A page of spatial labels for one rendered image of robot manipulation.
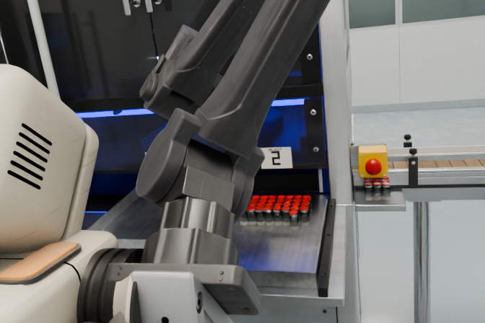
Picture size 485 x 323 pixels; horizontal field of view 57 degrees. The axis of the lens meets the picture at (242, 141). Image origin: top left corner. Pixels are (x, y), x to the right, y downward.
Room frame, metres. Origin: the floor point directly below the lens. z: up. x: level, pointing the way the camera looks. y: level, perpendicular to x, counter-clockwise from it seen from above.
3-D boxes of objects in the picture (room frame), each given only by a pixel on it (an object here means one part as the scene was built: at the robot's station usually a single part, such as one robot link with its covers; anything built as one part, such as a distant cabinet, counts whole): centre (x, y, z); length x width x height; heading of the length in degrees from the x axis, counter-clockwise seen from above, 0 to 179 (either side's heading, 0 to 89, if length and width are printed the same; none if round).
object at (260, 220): (1.02, -0.06, 0.91); 0.18 x 0.02 x 0.05; 74
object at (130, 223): (1.14, 0.27, 0.90); 0.34 x 0.26 x 0.04; 165
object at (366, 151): (1.10, -0.33, 1.00); 0.08 x 0.07 x 0.07; 165
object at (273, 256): (0.94, -0.03, 0.90); 0.34 x 0.26 x 0.04; 164
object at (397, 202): (1.13, -0.36, 0.87); 0.14 x 0.13 x 0.02; 165
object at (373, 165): (1.05, -0.32, 1.00); 0.04 x 0.04 x 0.04; 75
